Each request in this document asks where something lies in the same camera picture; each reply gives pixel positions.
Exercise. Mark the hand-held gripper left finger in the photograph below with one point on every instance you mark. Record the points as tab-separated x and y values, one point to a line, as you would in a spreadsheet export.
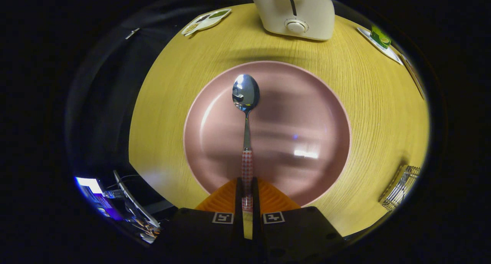
203	233

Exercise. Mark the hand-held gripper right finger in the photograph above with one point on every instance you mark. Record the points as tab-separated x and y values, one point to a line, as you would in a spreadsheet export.
295	233

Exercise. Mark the white flat panel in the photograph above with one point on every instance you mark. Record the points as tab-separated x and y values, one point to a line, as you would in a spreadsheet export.
132	198

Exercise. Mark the pink plate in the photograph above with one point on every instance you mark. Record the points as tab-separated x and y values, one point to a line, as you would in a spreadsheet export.
299	114

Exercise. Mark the plate of food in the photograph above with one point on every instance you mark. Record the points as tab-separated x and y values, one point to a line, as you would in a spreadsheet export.
414	76

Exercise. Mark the white coaster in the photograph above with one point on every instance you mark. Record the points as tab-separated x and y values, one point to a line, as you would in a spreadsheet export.
390	55

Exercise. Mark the silver clip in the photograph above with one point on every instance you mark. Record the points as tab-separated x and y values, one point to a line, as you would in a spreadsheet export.
132	33

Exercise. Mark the green label drink bottle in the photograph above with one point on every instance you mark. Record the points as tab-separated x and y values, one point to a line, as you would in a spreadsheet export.
380	37

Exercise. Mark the white divided sauce dish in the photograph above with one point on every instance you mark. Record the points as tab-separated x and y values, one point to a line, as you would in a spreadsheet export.
209	19

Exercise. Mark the cream toaster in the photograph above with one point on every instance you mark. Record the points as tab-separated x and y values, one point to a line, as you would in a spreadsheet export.
307	10

